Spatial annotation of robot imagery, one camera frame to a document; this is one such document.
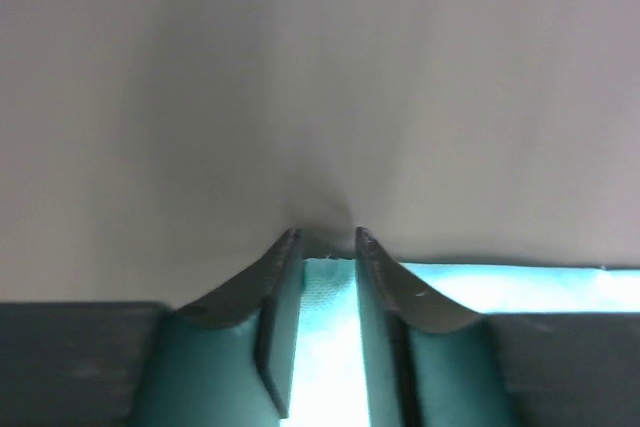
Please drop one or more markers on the teal t shirt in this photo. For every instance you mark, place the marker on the teal t shirt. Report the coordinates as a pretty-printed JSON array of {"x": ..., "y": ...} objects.
[{"x": 328, "y": 379}]

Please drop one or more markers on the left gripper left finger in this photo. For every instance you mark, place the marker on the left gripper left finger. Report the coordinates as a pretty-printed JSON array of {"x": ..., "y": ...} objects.
[{"x": 225, "y": 359}]

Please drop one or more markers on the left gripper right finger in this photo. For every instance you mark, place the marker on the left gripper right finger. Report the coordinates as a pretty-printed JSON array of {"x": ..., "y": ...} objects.
[{"x": 469, "y": 344}]

